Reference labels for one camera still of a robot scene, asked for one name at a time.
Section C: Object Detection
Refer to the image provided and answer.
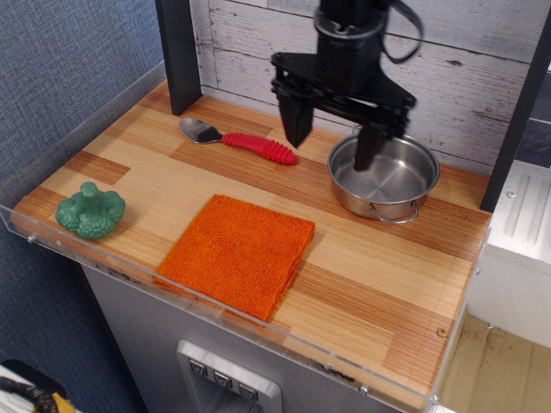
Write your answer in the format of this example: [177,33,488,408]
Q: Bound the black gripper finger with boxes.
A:
[354,123,384,172]
[278,94,313,148]

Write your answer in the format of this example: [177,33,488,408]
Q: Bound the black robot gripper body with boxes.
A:
[271,21,416,137]

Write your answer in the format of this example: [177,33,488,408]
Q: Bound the stainless steel pot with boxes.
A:
[327,134,440,224]

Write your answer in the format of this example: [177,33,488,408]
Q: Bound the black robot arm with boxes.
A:
[271,1,424,171]

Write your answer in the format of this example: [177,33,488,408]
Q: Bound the orange folded cloth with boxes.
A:
[153,194,315,322]

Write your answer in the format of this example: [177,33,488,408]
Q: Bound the white toy sink unit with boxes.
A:
[466,161,550,347]

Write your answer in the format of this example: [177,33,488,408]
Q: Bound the green toy broccoli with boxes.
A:
[55,182,126,240]

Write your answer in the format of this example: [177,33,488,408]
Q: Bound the grey toy fridge cabinet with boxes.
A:
[84,266,397,412]

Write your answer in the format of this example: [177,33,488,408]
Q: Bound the silver dispenser button panel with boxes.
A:
[176,339,283,412]

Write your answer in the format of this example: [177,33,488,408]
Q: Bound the clear acrylic table guard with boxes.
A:
[1,65,490,412]

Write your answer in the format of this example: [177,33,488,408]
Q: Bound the black and yellow object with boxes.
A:
[1,360,78,412]

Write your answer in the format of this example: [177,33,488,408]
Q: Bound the red handled metal spoon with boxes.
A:
[179,117,299,165]

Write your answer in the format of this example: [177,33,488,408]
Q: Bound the dark right vertical post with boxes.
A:
[480,11,550,213]

